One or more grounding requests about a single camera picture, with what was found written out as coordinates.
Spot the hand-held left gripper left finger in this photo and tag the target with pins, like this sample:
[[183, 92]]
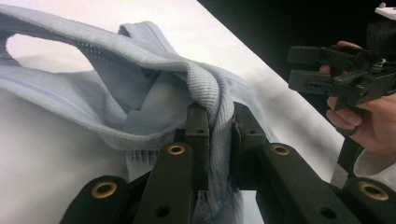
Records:
[[174, 180]]

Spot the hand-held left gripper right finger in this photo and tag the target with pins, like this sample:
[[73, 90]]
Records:
[[280, 180]]

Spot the light blue tank top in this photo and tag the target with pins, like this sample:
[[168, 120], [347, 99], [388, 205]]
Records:
[[93, 102]]

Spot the white table mat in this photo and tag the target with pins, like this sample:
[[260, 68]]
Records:
[[46, 174]]

